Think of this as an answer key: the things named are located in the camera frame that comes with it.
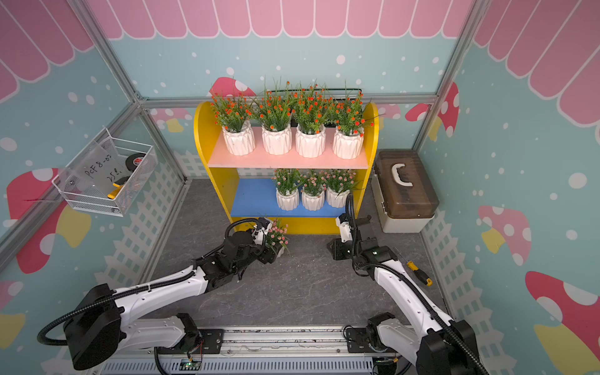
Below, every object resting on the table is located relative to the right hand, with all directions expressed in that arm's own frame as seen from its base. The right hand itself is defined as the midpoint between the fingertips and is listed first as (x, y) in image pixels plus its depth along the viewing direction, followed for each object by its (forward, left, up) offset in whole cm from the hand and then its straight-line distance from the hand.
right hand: (331, 244), depth 83 cm
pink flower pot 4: (-3, +18, +11) cm, 21 cm away
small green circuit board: (-34, +45, -13) cm, 58 cm away
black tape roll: (+21, +68, +22) cm, 74 cm away
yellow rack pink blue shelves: (+24, +33, +3) cm, 41 cm away
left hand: (+1, +20, +2) cm, 21 cm away
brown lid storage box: (+22, -32, +3) cm, 39 cm away
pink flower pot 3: (+15, -3, +16) cm, 22 cm away
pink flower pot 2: (+17, +6, +8) cm, 19 cm away
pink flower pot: (+15, +15, +14) cm, 25 cm away
